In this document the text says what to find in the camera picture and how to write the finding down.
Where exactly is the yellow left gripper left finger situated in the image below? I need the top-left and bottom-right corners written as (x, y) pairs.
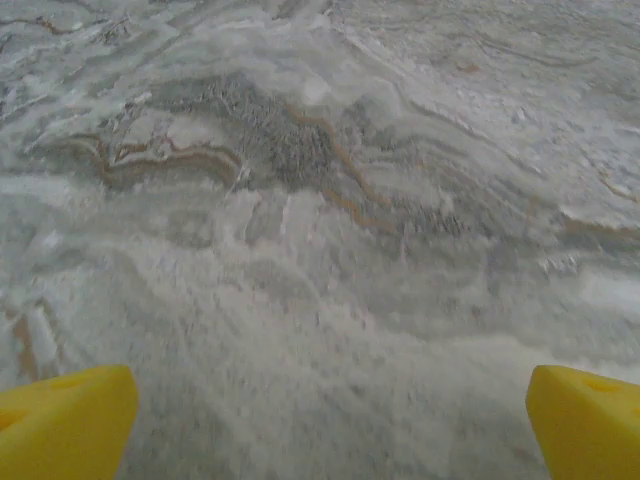
top-left (0, 364), bottom-right (140, 480)

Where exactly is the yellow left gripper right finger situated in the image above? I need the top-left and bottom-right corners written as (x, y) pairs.
top-left (525, 364), bottom-right (640, 480)

